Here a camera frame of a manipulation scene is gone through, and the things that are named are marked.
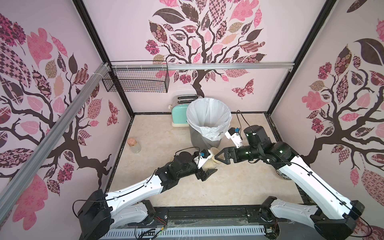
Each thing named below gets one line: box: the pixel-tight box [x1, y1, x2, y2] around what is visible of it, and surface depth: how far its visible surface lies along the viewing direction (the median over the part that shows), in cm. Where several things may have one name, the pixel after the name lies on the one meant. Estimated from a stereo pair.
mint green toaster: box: [171, 94, 199, 128], surface depth 106 cm
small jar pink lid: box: [127, 137, 142, 154], surface depth 94 cm
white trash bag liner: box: [186, 97, 233, 142], surface depth 93 cm
